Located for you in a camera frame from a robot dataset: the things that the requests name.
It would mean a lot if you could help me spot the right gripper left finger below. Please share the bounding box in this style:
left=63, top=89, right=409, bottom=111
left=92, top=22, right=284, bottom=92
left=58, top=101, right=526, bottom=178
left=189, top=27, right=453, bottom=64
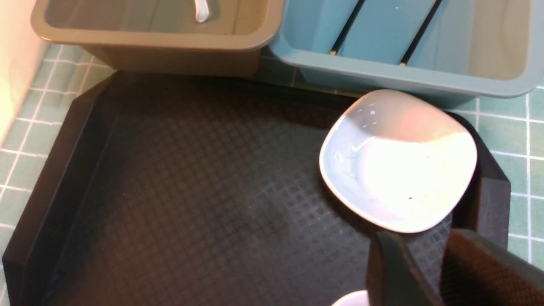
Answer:
left=366, top=231, right=444, bottom=306

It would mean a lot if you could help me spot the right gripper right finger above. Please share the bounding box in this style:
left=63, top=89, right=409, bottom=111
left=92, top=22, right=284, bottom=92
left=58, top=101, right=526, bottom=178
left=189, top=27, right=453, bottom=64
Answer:
left=440, top=229, right=544, bottom=306

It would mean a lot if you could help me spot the white small dish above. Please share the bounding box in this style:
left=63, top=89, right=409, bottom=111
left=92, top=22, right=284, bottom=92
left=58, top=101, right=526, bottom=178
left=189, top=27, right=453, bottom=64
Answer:
left=331, top=290, right=370, bottom=306
left=319, top=89, right=477, bottom=234

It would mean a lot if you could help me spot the white ceramic spoon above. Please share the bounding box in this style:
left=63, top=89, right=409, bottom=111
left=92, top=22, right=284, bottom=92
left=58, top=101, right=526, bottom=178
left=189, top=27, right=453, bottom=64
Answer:
left=194, top=0, right=210, bottom=23

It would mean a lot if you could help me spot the blue plastic bin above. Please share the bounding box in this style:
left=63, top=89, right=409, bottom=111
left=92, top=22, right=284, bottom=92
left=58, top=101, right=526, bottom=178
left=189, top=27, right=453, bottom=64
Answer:
left=270, top=0, right=544, bottom=105

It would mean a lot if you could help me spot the black plastic tray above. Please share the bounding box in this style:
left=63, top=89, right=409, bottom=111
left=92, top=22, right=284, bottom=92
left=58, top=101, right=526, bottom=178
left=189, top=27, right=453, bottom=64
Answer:
left=3, top=72, right=510, bottom=306

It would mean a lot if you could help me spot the brown plastic bin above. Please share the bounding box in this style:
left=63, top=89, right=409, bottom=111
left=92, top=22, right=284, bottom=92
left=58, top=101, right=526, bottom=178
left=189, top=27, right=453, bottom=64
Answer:
left=31, top=0, right=285, bottom=77

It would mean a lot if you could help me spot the large white plastic bin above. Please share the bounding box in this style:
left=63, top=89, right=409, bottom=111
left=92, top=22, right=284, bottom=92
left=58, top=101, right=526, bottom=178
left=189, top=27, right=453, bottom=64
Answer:
left=0, top=0, right=48, bottom=141

